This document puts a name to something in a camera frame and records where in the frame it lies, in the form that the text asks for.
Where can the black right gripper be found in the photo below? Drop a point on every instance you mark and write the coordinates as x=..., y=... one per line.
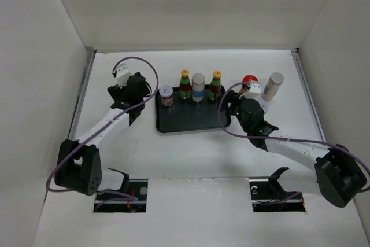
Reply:
x=233, y=98

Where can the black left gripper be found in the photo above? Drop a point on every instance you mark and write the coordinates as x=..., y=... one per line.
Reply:
x=117, y=92

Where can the yellow cap sauce bottle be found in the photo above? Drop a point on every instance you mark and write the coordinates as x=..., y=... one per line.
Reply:
x=185, y=85
x=215, y=86

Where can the red lid sauce jar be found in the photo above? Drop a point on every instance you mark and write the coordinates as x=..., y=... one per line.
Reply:
x=247, y=81

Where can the white lid small jar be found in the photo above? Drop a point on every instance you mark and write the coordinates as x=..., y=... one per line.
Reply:
x=166, y=95
x=264, y=105

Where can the silver lid blue label canister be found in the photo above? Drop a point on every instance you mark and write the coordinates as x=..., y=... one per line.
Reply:
x=197, y=87

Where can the silver lid white canister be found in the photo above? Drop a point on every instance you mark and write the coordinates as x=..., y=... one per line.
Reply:
x=272, y=86

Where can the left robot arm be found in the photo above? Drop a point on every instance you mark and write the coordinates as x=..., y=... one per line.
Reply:
x=79, y=166

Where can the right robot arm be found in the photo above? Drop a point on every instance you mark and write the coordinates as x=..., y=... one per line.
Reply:
x=340, y=175

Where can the black plastic tray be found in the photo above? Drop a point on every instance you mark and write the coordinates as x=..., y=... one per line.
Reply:
x=188, y=115

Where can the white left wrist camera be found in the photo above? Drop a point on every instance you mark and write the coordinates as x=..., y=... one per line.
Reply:
x=121, y=73

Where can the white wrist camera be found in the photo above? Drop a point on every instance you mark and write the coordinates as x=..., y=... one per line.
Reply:
x=253, y=91
x=121, y=73

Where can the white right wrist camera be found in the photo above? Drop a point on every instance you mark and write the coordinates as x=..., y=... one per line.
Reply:
x=253, y=91

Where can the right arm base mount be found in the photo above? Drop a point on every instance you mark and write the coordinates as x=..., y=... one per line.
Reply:
x=267, y=195

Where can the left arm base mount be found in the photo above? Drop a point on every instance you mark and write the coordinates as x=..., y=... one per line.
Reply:
x=131, y=199

